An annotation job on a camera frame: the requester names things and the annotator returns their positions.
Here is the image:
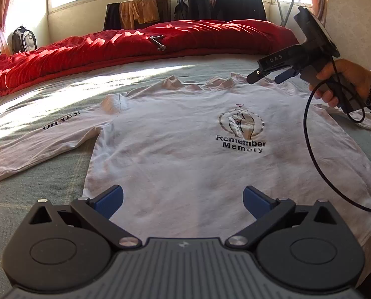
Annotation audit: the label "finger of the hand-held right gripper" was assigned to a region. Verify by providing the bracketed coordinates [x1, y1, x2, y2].
[274, 67, 301, 84]
[247, 65, 286, 84]

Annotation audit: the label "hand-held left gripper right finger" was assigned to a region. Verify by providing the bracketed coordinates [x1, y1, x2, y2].
[225, 186, 338, 250]

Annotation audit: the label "white long-sleeve shirt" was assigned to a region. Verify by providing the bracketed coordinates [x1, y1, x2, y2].
[0, 73, 371, 246]

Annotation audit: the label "metal crank handle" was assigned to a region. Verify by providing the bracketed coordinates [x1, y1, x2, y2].
[149, 35, 167, 51]

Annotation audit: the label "black cable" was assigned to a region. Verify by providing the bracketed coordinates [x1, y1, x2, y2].
[303, 81, 371, 215]

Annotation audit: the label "person's right hand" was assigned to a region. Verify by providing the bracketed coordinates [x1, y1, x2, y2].
[309, 59, 371, 108]

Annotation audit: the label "metal clothes rack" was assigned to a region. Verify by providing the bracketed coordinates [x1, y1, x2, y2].
[176, 0, 300, 27]

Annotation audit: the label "black draped cloth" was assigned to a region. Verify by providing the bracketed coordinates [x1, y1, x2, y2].
[104, 3, 124, 31]

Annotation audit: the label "plain black hanging jacket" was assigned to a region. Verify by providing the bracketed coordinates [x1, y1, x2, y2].
[215, 0, 267, 22]

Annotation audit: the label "red quilt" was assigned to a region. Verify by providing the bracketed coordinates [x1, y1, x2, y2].
[0, 19, 300, 97]

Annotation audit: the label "orange draped clothes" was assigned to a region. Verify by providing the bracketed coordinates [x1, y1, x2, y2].
[119, 0, 160, 28]

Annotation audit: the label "grey backpack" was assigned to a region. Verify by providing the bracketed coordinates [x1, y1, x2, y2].
[11, 25, 37, 53]

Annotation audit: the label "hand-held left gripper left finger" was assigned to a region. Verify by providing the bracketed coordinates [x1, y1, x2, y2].
[29, 185, 142, 250]

